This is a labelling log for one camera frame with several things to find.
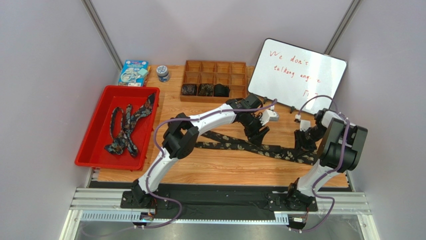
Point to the small blue white jar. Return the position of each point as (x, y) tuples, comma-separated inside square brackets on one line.
[(163, 73)]

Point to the plain black rolled tie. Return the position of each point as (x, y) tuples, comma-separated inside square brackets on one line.
[(221, 90)]

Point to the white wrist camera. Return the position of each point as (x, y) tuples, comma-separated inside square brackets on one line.
[(304, 125), (269, 116)]

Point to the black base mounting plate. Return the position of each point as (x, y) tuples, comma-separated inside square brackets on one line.
[(218, 202)]

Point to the wooden compartment organizer box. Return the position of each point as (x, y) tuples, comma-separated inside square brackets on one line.
[(236, 75)]

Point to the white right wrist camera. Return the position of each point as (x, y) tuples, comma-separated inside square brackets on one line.
[(304, 125)]

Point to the dark patterned rolled tie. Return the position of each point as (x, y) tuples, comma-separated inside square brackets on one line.
[(205, 90)]

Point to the black floral necktie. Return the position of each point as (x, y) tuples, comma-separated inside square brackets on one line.
[(225, 142)]

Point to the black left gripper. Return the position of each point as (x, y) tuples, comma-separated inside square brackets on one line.
[(256, 131)]

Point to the dark blue rolled tie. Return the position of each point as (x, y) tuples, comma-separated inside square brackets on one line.
[(189, 89)]

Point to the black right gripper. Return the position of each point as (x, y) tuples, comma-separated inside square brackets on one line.
[(304, 138)]

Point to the aluminium frame rail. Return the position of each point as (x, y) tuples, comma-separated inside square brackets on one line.
[(95, 213)]

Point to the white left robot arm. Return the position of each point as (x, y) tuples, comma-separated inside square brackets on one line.
[(180, 138)]

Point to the whiteboard with red writing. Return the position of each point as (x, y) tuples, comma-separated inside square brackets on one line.
[(295, 76)]

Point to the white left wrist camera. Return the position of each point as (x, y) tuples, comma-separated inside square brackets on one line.
[(269, 116)]

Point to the red plastic tray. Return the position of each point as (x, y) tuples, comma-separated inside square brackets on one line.
[(92, 153)]

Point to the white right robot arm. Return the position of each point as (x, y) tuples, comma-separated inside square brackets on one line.
[(339, 145)]

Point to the blue floral necktie in tray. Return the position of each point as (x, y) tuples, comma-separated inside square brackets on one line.
[(128, 122)]

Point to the blue picture box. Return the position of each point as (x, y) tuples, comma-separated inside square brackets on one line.
[(134, 73)]

